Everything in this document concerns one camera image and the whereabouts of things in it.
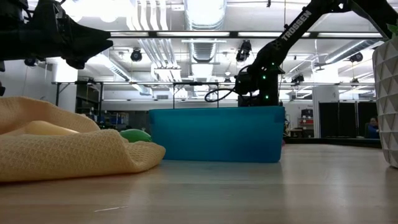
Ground succulent in white patterned pot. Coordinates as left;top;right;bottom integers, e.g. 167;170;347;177
372;23;398;169

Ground orange-yellow banana toy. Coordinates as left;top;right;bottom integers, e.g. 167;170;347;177
24;120;80;136

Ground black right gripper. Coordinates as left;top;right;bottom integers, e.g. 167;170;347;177
258;81;280;108

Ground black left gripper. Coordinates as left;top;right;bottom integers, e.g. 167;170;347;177
21;0;114;70

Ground blue plastic tupperware container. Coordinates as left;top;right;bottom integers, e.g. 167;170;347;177
148;106;286;164

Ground black partition panels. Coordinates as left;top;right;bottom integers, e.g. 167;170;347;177
318;101;379;139

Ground black monitor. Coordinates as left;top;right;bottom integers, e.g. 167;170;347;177
238;95;259;108

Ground glossy green toy vegetable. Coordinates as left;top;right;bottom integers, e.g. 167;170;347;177
119;128;153;144

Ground person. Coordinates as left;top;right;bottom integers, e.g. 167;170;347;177
367;117;381;139

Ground black metal rack frame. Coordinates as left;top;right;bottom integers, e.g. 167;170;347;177
51;80;220;110

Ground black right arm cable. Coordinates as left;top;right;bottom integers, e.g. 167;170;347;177
204;88;238;103

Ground silver ventilation duct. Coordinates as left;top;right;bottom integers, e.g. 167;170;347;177
183;0;228;63

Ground yellow waffle cloth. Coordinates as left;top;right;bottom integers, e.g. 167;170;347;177
0;95;167;183

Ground storage shelf with red boxes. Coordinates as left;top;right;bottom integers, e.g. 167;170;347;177
297;108;315;138

